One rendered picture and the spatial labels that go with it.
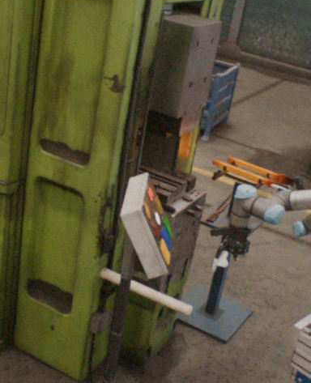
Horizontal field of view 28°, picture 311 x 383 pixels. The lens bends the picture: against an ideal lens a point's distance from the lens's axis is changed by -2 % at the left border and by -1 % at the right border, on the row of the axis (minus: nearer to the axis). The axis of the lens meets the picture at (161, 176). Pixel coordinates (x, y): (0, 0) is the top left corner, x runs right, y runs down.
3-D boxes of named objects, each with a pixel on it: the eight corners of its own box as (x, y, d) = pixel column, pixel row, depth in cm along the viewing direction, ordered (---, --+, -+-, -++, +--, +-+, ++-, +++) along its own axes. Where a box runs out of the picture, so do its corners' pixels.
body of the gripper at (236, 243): (236, 259, 237) (243, 231, 232) (219, 249, 242) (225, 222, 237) (248, 253, 242) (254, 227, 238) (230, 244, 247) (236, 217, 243)
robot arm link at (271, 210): (291, 202, 231) (266, 190, 236) (279, 210, 222) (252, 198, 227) (286, 220, 234) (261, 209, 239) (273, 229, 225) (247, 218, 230)
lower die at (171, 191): (184, 195, 306) (187, 179, 303) (165, 208, 290) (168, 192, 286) (112, 168, 322) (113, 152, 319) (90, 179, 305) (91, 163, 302)
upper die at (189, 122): (198, 127, 292) (201, 108, 289) (178, 137, 276) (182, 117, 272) (121, 102, 308) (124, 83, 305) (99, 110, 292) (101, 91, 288)
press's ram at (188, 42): (213, 102, 300) (229, 20, 284) (177, 118, 268) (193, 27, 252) (138, 79, 316) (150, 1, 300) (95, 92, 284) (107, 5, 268)
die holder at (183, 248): (191, 265, 334) (207, 190, 316) (158, 296, 302) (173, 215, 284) (103, 228, 355) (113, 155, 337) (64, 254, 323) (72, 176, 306)
